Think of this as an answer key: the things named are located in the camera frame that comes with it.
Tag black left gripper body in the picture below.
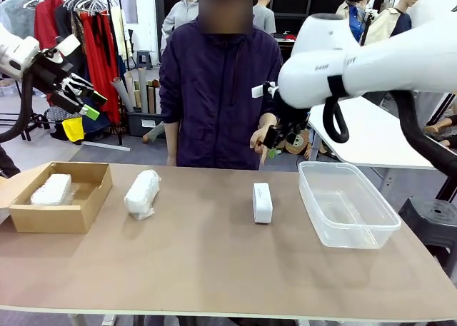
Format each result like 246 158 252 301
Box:
31 48 87 99

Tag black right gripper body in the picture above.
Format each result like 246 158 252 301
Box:
272 96 308 130

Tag unwrapped white clock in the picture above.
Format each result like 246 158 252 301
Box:
252 182 274 225

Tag bubble-wrapped white clock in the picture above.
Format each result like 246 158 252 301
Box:
29 173 73 207
123 169 162 221

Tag person's right forearm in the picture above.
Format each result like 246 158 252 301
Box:
164 121 180 158

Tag person's left hand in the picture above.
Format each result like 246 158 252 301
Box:
249 113 278 167

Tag yellow cloth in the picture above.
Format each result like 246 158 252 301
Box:
61 116 86 143

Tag long red dress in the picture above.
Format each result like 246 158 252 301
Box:
79 11 121 124

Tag cardboard tube rolls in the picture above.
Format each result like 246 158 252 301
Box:
110 67 162 115

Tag red hanging garment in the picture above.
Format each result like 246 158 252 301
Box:
34 0 67 52

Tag grey plastic stool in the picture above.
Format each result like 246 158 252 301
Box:
136 49 154 71

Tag grey storage bin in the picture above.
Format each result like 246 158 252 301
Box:
126 111 168 138

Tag cream hanging garment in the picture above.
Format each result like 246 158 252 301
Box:
109 6 129 61

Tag person in navy jacket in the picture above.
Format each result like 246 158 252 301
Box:
158 0 286 171

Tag grey hanging garment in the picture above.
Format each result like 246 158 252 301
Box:
0 0 37 41

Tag white side table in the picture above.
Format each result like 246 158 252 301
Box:
306 96 448 170

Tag clear plastic container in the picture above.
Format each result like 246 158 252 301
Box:
297 161 403 250

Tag person in grey t-shirt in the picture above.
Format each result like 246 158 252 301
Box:
251 0 278 39

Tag brown cardboard box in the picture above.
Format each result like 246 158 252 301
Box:
0 161 114 235

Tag person in grey hoodie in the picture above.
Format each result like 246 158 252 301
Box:
160 0 200 53

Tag mannequin with black hat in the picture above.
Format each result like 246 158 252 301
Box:
336 0 376 46

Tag lying mannequin doll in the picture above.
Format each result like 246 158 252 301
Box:
423 104 457 147

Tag bald mannequin in vest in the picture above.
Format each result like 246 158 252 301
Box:
371 0 425 41

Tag black plastic stool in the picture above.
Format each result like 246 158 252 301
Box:
397 196 457 270

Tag round wooden cable reel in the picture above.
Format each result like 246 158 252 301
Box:
284 128 311 156

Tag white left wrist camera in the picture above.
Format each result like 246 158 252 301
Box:
54 33 81 56

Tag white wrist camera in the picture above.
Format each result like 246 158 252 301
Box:
251 82 280 100
54 33 81 56

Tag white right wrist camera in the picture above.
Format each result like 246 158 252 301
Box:
251 82 280 100

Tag black left arm hose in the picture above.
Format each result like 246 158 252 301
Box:
0 71 35 143

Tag black arm hose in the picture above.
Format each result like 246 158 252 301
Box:
0 71 35 143
323 89 457 178

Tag black right arm hose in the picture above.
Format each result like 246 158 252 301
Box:
323 89 457 178

